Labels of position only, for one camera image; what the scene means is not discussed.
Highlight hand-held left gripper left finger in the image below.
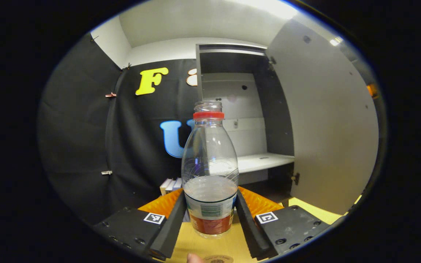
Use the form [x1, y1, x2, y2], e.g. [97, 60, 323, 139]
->
[94, 188, 187, 261]

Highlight black backdrop cloth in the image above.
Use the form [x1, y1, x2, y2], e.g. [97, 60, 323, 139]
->
[37, 32, 383, 224]

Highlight round brown coaster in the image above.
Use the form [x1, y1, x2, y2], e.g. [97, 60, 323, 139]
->
[202, 255, 234, 263]

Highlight clear plastic bottle red label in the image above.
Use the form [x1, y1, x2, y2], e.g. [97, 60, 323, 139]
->
[181, 100, 240, 240]

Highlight dark grey cabinet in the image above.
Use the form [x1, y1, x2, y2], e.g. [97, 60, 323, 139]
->
[195, 43, 299, 187]

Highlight white cabinet shelf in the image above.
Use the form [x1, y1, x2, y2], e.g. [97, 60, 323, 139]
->
[237, 152, 295, 174]

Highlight beige cabinet door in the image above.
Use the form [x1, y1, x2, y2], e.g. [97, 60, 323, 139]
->
[265, 18, 380, 216]

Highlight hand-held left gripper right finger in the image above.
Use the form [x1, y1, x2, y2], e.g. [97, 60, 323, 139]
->
[234, 186, 331, 261]

